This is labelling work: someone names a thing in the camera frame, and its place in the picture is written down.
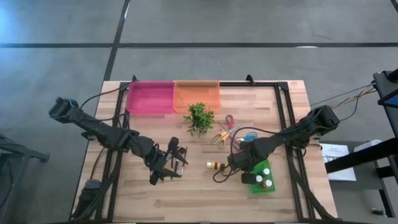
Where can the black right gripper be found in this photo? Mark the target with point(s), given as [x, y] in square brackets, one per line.
[245, 157]

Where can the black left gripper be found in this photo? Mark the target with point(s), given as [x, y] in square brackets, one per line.
[155, 158]

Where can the yellow black paint bottle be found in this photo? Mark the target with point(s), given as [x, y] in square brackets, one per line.
[217, 165]

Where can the black fan paintbrush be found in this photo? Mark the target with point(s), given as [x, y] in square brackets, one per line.
[183, 150]

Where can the blue paint bottle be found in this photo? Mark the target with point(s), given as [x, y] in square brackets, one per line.
[258, 178]

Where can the blue scissors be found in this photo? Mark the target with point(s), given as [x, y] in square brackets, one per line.
[250, 137]

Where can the green paint bottle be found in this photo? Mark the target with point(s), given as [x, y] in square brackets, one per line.
[266, 171]

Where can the red scissors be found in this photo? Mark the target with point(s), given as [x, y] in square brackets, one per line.
[229, 126]

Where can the orange black paint bottle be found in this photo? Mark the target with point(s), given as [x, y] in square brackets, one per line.
[267, 183]

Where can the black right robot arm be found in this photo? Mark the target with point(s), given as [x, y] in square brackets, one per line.
[295, 133]

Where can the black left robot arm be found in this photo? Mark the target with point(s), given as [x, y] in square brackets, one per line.
[99, 129]

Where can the green plastic basket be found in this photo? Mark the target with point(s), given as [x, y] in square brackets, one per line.
[258, 188]

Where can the green plant in white pot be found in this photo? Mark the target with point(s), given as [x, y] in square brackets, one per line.
[200, 119]

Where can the pink plastic tray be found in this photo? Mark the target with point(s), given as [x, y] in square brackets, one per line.
[149, 99]

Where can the orange plastic tray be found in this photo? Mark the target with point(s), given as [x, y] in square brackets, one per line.
[196, 93]

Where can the white paper sheet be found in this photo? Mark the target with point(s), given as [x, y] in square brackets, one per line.
[342, 168]

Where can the black stand beam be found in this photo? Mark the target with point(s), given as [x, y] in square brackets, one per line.
[360, 157]

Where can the white plastic box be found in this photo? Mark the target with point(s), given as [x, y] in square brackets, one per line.
[367, 145]

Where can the small black floor device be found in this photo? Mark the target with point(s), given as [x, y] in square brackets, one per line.
[379, 212]

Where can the black metal stand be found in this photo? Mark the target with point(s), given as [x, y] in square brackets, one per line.
[18, 152]

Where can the black equipment cart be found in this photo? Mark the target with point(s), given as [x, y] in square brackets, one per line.
[387, 90]

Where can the blue screen tablet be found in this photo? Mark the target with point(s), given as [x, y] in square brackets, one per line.
[393, 101]

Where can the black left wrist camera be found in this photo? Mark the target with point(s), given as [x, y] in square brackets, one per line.
[173, 143]

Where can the black aluminium table frame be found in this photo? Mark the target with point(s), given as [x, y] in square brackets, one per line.
[248, 84]

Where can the black frame clamp bracket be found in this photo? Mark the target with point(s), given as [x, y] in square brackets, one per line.
[249, 79]
[134, 78]

